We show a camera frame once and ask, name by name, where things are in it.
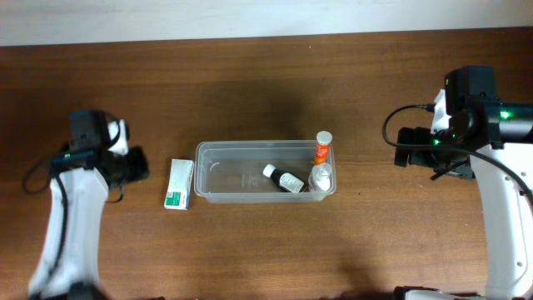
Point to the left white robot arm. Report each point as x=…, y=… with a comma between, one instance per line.
x=80, y=185

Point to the orange glue stick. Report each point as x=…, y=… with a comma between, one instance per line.
x=323, y=142

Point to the clear plastic container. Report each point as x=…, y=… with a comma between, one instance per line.
x=231, y=171

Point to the white tube bottle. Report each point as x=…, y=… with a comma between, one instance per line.
x=320, y=178

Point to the white green medicine box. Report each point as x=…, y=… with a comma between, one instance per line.
x=179, y=186

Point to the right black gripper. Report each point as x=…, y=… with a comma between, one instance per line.
x=404, y=146

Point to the small black white-capped bottle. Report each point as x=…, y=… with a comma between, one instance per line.
x=287, y=182

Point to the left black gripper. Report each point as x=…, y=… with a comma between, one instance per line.
x=136, y=162

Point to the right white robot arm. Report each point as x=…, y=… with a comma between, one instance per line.
x=492, y=143

